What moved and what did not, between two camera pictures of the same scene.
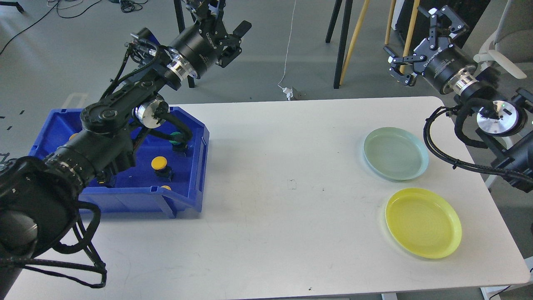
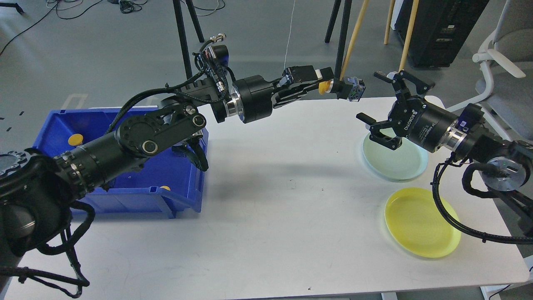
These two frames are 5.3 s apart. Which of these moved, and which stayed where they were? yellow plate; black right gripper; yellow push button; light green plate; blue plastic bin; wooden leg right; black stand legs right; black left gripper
Moved: black left gripper; yellow push button; black right gripper
Stayed: wooden leg right; yellow plate; black stand legs right; blue plastic bin; light green plate
